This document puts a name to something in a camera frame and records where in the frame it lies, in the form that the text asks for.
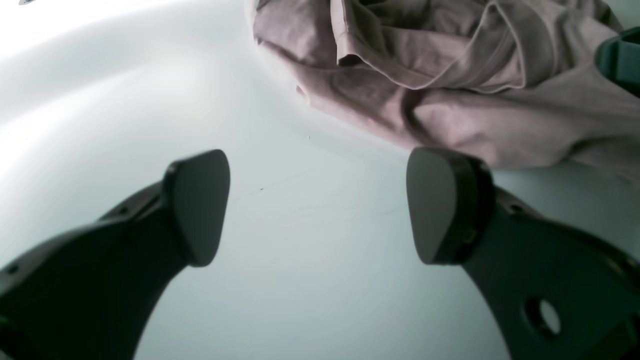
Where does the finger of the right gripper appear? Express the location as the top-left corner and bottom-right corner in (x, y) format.
(594, 26), (640, 98)

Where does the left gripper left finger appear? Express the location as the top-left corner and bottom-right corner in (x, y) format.
(0, 149), (231, 360)

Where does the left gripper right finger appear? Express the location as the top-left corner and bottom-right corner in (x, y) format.
(406, 148), (640, 360)

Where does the mauve pink T-shirt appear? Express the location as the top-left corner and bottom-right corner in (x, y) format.
(246, 0), (639, 185)

